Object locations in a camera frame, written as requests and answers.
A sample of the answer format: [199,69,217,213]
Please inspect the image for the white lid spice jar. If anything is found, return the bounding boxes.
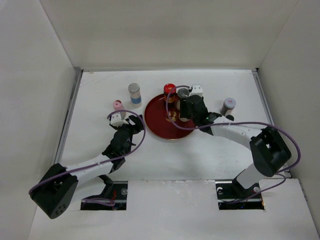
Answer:
[220,97,237,116]

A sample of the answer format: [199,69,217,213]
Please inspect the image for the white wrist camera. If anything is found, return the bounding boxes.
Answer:
[189,84,203,97]
[109,113,129,127]

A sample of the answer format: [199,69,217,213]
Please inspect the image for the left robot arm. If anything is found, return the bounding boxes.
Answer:
[28,110,146,219]

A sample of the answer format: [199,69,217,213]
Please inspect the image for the red lid chili sauce jar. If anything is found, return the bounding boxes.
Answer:
[163,83,176,109]

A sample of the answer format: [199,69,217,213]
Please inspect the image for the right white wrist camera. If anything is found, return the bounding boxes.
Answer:
[189,84,203,97]

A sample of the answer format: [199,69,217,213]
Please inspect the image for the silver lid blue label bottle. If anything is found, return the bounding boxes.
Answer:
[128,83,142,108]

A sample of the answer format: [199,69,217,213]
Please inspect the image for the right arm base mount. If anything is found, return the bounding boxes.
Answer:
[215,180,265,210]

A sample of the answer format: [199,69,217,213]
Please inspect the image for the clear lid white shaker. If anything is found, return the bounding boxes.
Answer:
[176,87,190,110]

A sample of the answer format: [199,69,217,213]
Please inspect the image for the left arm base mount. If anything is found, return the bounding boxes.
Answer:
[80,175,129,211]

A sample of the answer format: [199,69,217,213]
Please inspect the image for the metal frame rail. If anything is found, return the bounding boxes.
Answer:
[251,68,292,179]
[53,67,84,164]

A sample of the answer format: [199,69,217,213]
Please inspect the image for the pink lid spice bottle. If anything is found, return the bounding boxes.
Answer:
[112,100,124,113]

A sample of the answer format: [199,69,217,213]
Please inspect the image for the left metal frame rail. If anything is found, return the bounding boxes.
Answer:
[53,67,84,164]

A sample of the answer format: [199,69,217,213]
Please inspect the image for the black knob white grinder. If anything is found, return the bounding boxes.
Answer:
[178,109,191,123]

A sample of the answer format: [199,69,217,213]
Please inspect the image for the red round tray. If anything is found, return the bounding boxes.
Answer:
[144,93,193,140]

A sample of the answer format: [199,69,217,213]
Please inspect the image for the right metal frame rail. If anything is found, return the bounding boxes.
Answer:
[251,68,292,179]

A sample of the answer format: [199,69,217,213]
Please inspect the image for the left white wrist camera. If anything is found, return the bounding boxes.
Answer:
[109,113,129,127]

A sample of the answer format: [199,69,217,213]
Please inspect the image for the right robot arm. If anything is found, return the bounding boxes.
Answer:
[180,95,292,198]

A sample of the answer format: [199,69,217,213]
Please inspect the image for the black lid pepper shaker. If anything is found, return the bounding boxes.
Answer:
[225,114,235,121]

